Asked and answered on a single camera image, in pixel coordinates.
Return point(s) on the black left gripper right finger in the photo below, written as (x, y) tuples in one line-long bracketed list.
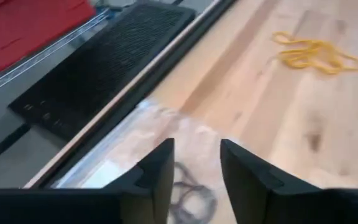
[(291, 202)]

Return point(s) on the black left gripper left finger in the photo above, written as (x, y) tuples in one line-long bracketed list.
[(89, 205)]

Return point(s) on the black rubber band bunch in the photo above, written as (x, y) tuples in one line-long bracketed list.
[(191, 186)]

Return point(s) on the red plastic bin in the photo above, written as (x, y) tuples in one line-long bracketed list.
[(26, 28)]

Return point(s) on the black perforated computer case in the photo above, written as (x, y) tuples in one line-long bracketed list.
[(104, 62)]

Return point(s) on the yellow rubber band bunch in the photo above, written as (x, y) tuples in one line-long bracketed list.
[(297, 62)]

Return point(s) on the clear plastic zip bag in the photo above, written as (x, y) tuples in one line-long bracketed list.
[(154, 137)]

